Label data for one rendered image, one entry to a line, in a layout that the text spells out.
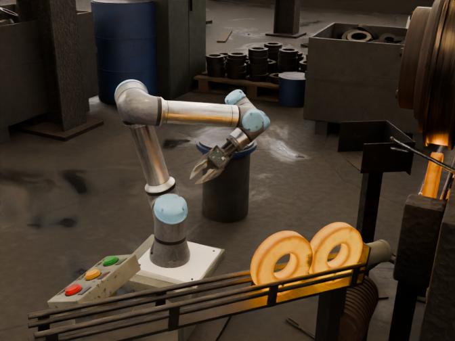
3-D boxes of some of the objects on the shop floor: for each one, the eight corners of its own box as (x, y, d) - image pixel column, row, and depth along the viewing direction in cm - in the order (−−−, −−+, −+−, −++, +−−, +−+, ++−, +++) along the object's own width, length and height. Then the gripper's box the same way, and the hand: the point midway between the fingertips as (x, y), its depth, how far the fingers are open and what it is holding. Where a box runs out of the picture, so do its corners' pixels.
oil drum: (173, 93, 532) (170, -4, 496) (137, 109, 483) (132, 3, 447) (122, 85, 555) (117, -8, 520) (84, 99, 506) (74, -2, 471)
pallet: (332, 85, 568) (336, 42, 550) (314, 106, 499) (318, 57, 481) (224, 74, 607) (224, 33, 590) (193, 91, 538) (193, 46, 521)
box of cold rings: (444, 120, 467) (462, 25, 435) (439, 153, 396) (459, 42, 365) (324, 105, 502) (332, 16, 471) (300, 132, 432) (307, 30, 400)
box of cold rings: (25, 92, 526) (13, -3, 492) (101, 107, 486) (93, 5, 452) (-98, 128, 427) (-124, 13, 392) (-14, 150, 387) (-36, 24, 352)
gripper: (226, 130, 201) (182, 168, 198) (245, 150, 200) (201, 189, 197) (225, 135, 209) (183, 172, 206) (243, 155, 208) (201, 192, 205)
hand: (194, 179), depth 204 cm, fingers closed
